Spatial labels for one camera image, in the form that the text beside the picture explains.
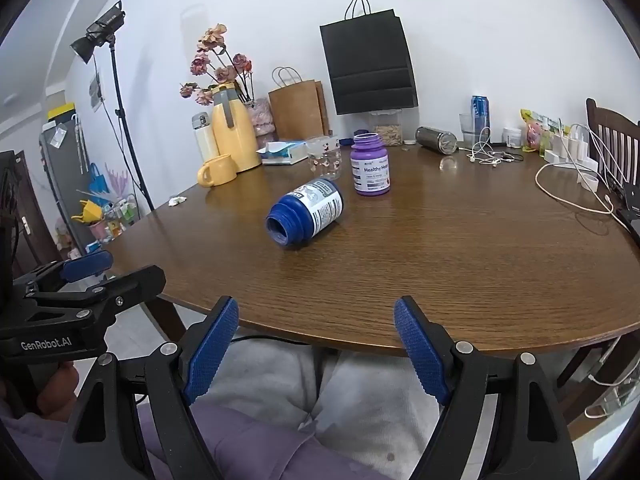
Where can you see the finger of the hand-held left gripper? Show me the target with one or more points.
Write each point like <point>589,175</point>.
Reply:
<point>132,287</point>
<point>87,265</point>

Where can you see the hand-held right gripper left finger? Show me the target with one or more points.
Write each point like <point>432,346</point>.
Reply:
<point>212,345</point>

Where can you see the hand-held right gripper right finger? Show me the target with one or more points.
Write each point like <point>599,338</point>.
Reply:
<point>417,345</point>

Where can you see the blue plastic bottle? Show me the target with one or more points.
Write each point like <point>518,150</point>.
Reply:
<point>305,210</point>

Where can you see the person's left forearm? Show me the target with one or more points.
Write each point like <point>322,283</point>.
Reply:
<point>25,445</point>

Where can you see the printed clear glass cup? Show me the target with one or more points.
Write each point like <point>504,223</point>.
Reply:
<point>324,160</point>

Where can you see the small white plastic cup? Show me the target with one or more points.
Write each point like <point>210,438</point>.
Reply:
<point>590,183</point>

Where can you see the person's left hand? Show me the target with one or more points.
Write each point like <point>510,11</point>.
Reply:
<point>57,395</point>

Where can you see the yellow toy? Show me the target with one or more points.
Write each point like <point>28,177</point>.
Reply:
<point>87,211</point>

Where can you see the brown door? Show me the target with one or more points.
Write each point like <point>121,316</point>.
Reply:
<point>30,230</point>

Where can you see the grey pants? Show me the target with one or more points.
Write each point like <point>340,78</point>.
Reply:
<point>370,400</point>

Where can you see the blue bag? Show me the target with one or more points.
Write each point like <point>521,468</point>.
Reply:
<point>99,185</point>

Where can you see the crumpled white tissue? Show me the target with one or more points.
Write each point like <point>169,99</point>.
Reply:
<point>177,201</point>

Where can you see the yellow mug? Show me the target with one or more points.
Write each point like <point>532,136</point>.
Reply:
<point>220,170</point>

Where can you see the yellow box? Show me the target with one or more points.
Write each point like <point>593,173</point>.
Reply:
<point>62,110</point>

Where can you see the white thermos bottle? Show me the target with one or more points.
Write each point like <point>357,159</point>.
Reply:
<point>204,140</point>

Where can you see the purple plastic bottle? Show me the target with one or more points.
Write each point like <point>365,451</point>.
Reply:
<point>370,170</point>

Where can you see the yellow thermos jug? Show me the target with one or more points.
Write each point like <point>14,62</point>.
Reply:
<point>234,135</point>

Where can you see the white earphones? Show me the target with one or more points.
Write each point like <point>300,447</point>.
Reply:
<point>482,157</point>

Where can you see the blue tissue pack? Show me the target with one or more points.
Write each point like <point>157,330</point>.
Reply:
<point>280,152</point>

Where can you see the steel tumbler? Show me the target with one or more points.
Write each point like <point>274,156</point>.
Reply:
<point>435,139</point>

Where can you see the pink wrapped bundle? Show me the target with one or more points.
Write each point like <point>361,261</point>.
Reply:
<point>262,120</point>

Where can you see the clear food container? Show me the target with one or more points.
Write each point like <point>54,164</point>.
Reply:
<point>387,132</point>

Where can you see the plain clear glass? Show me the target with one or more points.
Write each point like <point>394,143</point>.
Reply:
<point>467,132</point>

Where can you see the white jar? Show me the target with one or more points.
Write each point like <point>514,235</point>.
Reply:
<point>511,137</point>

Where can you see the studio light on stand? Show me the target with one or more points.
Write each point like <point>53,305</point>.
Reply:
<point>102,27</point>

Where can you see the white power strip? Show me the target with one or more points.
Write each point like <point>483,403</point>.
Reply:
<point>565,157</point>

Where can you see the colourful snack packets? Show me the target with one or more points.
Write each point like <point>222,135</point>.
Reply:
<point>532,132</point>

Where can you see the brown paper bag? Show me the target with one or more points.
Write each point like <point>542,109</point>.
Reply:
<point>297,110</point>

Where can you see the blue drink can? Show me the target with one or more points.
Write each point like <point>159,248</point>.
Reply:
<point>480,110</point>

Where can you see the black flat device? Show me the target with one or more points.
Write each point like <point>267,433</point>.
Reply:
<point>631,212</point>

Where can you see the pink dried flowers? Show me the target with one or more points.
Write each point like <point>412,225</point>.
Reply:
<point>215,40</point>

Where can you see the dark wooden chair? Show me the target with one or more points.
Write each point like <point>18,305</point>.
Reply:
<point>612,135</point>

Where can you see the black paper bag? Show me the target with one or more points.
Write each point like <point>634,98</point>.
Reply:
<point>367,60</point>

